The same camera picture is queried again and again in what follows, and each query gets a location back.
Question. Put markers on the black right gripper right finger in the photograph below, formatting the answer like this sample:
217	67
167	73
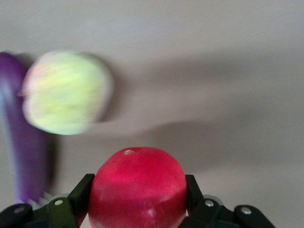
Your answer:
209	213

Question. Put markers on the purple eggplant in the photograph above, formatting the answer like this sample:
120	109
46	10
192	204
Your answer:
21	152

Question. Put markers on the yellow-red peach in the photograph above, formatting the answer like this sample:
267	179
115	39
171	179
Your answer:
69	92

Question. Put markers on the red apple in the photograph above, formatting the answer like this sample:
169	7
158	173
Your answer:
137	187

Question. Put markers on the brown table cloth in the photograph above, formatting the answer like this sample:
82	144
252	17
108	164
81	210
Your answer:
202	83

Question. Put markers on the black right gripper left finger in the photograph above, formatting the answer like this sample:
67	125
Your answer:
54	211

